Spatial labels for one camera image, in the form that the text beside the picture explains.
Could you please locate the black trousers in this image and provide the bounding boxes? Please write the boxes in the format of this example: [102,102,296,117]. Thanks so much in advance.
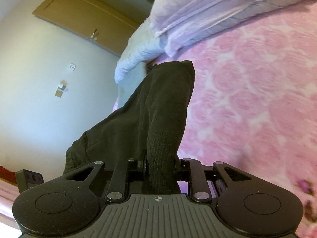
[63,61,196,194]

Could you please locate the white wall plug adapter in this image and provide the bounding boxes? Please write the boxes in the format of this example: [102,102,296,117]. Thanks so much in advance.
[57,82,67,91]

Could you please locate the white wall socket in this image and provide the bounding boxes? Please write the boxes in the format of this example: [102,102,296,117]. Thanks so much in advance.
[68,63,76,71]

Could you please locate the upper pink pillow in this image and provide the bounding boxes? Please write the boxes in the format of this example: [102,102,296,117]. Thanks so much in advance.
[149,0,313,39]

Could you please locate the folded dark navy garment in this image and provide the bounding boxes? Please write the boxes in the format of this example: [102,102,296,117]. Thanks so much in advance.
[146,63,158,74]

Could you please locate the pink pillow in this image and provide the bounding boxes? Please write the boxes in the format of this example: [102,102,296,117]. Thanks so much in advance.
[164,0,303,57]
[149,0,313,39]

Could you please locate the lower pink pillow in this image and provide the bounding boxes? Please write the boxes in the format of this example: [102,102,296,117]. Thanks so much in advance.
[164,0,303,57]

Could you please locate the grey striped duvet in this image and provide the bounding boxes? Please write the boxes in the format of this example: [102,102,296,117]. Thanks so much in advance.
[115,19,167,105]

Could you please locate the wooden door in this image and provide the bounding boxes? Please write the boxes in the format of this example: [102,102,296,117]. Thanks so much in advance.
[32,0,159,57]

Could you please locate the pink floral bedspread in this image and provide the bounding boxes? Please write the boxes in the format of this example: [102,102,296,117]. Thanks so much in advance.
[175,0,316,237]

